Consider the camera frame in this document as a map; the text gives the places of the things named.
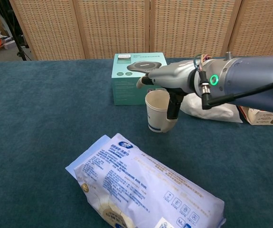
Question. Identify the white paper cup blue band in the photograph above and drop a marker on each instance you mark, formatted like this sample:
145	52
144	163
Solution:
155	114

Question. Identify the white blue tissue pack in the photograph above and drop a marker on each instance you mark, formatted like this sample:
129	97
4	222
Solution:
138	185

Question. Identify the white flat cardboard box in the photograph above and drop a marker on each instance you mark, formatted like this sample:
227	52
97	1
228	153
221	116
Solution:
9	44

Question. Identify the cream cookie carton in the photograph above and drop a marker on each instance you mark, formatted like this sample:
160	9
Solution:
264	117

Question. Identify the teal speakerphone retail box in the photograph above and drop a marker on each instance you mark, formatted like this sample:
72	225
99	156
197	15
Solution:
126	92

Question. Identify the woven wooden folding screen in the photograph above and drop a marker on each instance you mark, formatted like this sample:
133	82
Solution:
115	28

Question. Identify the white translucent plastic bag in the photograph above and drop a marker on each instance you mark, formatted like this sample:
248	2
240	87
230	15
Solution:
212	114

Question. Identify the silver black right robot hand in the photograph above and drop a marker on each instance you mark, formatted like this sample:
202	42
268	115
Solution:
172	76

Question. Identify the black tripod stand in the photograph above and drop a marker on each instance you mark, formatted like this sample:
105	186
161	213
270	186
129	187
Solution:
20	52

